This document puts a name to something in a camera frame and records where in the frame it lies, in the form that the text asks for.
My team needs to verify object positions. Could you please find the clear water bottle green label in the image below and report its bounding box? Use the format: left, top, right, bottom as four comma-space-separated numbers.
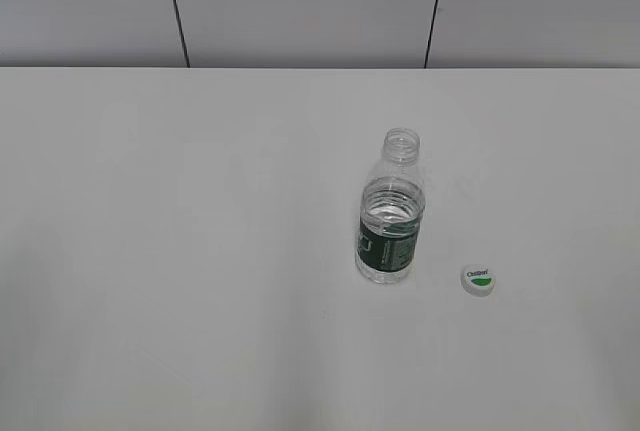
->
355, 128, 426, 285

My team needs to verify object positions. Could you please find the white green bottle cap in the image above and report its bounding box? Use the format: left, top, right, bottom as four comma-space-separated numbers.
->
460, 263, 496, 298

